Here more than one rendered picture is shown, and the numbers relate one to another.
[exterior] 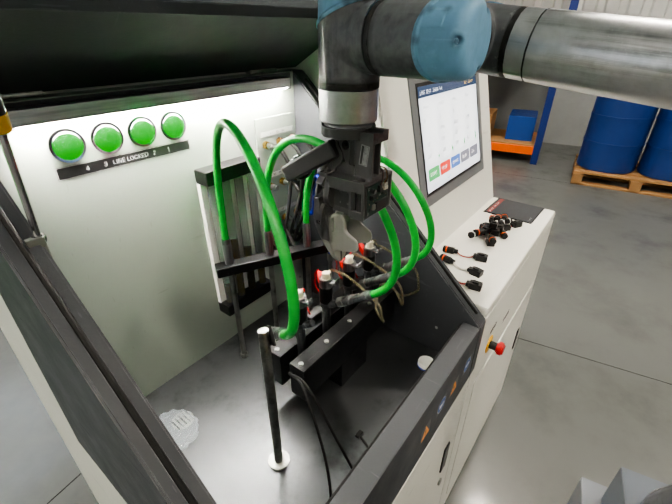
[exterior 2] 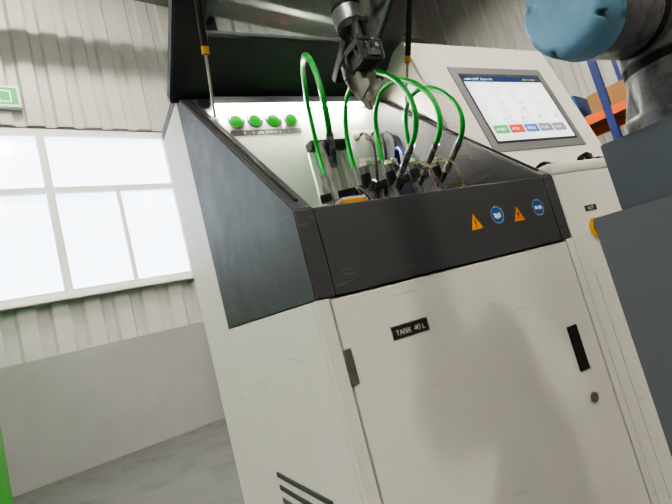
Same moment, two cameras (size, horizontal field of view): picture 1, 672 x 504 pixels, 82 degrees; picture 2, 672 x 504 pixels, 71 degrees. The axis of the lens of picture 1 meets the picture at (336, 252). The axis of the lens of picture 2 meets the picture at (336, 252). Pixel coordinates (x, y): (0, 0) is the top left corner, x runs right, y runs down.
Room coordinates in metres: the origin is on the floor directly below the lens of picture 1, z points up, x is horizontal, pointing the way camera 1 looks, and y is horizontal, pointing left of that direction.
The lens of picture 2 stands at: (-0.55, -0.28, 0.77)
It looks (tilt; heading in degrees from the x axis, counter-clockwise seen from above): 7 degrees up; 23
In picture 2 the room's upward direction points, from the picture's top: 15 degrees counter-clockwise
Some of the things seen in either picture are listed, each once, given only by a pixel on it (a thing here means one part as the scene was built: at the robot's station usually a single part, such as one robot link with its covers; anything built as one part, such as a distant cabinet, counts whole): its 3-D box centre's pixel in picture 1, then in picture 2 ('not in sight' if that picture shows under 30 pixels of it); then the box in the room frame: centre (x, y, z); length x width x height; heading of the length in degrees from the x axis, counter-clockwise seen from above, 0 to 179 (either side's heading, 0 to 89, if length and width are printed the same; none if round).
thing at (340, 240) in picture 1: (342, 241); (364, 88); (0.51, -0.01, 1.26); 0.06 x 0.03 x 0.09; 52
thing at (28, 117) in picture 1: (181, 96); (294, 101); (0.75, 0.28, 1.43); 0.54 x 0.03 x 0.02; 142
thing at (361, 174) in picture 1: (352, 169); (358, 47); (0.52, -0.02, 1.37); 0.09 x 0.08 x 0.12; 52
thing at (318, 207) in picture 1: (328, 210); (352, 75); (0.52, 0.01, 1.31); 0.05 x 0.02 x 0.09; 142
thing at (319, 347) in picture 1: (337, 340); not in sight; (0.68, 0.00, 0.91); 0.34 x 0.10 x 0.15; 142
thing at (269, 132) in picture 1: (284, 180); (375, 163); (0.94, 0.13, 1.20); 0.13 x 0.03 x 0.31; 142
